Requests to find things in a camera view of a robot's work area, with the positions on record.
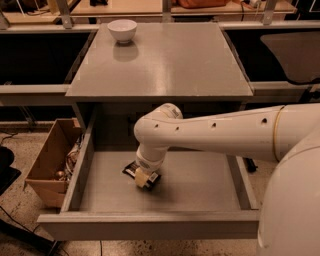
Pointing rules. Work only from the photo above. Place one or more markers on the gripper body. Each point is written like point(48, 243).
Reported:
point(149, 166)

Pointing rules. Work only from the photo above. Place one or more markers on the dark chocolate rxbar wrapper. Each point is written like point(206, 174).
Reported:
point(130, 170)

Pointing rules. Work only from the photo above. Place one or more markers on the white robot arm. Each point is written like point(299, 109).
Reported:
point(289, 135)

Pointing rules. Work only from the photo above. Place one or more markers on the grey open top drawer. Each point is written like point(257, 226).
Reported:
point(200, 195)

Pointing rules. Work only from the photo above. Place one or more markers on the grey cabinet counter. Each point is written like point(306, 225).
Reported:
point(164, 62)

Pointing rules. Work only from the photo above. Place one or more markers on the brown cardboard box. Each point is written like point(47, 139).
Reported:
point(45, 176)

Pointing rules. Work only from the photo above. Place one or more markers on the black stand leg right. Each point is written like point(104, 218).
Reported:
point(251, 166)

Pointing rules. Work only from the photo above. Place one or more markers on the black object left floor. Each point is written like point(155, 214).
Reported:
point(8, 174)

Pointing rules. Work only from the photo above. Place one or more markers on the white ceramic bowl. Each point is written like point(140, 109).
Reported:
point(122, 30)

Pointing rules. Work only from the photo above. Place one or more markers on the orange bag on table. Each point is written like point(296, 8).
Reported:
point(193, 4)

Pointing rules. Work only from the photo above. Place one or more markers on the wooden background table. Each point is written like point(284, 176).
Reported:
point(146, 9)

